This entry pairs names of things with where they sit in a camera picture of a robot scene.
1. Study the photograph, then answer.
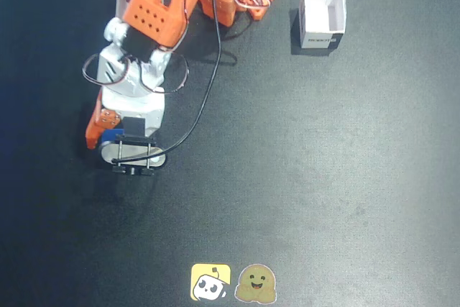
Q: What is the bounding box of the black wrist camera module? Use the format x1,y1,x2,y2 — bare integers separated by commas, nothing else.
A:
98,116,169,178

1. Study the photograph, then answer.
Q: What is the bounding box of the yellow robot sticker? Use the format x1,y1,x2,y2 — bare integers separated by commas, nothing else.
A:
190,263,232,302

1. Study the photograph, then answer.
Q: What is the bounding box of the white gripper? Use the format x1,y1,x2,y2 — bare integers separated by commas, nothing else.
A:
85,83,167,150

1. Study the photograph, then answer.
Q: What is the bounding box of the hugging face emoji sticker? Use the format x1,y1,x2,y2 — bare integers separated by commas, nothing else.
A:
234,263,277,304

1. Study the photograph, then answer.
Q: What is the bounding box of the black camera cable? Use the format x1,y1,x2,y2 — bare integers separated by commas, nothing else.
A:
111,0,223,164

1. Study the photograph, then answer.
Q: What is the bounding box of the blue cube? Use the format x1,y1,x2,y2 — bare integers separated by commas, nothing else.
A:
101,128,125,143

